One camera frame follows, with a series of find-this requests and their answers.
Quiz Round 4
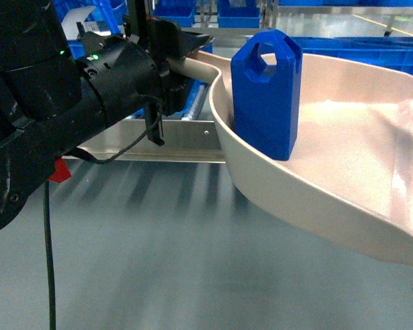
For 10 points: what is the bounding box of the blue bin far background right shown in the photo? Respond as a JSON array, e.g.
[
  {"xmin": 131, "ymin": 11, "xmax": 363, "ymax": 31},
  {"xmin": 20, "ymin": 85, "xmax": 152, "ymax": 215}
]
[{"xmin": 218, "ymin": 0, "xmax": 261, "ymax": 28}]

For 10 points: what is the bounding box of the blue plastic block part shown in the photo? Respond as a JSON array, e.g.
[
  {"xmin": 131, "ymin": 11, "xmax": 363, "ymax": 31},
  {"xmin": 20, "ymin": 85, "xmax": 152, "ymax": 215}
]
[{"xmin": 231, "ymin": 30, "xmax": 303, "ymax": 161}]

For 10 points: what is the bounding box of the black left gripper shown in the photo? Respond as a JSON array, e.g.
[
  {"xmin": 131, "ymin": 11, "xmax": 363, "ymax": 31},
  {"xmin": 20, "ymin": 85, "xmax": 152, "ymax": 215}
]
[{"xmin": 123, "ymin": 1, "xmax": 213, "ymax": 146}]

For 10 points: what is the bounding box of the beige plastic dustpan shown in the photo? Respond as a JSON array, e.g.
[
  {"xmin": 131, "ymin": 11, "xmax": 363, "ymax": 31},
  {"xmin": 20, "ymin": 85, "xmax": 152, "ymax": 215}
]
[{"xmin": 170, "ymin": 52, "xmax": 413, "ymax": 267}]

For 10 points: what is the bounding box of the blue bin background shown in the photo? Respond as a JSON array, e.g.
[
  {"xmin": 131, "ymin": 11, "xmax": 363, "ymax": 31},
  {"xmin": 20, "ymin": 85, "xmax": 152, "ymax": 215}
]
[
  {"xmin": 152, "ymin": 0, "xmax": 196, "ymax": 28},
  {"xmin": 218, "ymin": 0, "xmax": 261, "ymax": 28}
]

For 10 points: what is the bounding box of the blue bin front right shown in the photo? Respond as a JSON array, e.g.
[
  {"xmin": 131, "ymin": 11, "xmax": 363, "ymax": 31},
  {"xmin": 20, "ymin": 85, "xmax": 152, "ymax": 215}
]
[{"xmin": 293, "ymin": 36, "xmax": 413, "ymax": 75}]

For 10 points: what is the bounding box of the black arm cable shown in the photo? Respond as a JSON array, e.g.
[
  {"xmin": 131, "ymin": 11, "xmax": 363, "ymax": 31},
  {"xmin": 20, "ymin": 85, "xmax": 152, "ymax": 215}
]
[{"xmin": 43, "ymin": 94, "xmax": 163, "ymax": 330}]

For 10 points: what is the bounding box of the steel flow rack shelf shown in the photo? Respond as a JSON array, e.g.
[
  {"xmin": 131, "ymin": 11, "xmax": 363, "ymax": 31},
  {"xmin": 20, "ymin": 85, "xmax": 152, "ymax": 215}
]
[{"xmin": 82, "ymin": 1, "xmax": 413, "ymax": 163}]

